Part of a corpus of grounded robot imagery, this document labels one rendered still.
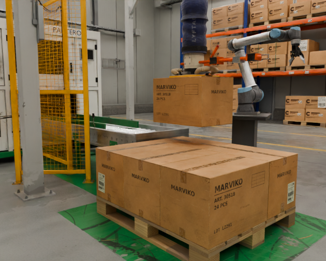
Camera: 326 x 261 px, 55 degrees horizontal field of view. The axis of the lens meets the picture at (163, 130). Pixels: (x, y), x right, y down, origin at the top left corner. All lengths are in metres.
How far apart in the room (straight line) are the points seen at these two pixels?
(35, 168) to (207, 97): 1.76
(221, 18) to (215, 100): 8.97
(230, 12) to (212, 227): 9.94
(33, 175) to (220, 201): 2.00
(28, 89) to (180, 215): 1.91
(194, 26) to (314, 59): 7.38
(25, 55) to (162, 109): 1.33
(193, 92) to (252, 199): 0.97
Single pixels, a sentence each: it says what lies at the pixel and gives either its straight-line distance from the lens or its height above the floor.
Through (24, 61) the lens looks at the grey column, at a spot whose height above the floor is 1.26.
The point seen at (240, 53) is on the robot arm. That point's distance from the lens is 3.75.
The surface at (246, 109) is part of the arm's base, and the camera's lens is 3.42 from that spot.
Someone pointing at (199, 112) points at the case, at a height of 0.83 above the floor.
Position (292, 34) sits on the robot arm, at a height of 1.54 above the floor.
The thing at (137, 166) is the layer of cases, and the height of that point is 0.49.
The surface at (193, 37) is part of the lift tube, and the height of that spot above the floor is 1.45.
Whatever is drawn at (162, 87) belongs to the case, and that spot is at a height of 1.03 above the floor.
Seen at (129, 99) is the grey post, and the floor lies 0.84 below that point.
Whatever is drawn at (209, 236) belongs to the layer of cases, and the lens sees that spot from 1.80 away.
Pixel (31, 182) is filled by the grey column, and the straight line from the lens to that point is 3.26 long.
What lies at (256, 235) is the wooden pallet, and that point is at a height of 0.08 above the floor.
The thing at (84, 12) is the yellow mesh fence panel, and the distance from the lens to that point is 3.53.
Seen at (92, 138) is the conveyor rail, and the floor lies 0.48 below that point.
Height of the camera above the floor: 0.99
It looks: 7 degrees down
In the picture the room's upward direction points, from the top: straight up
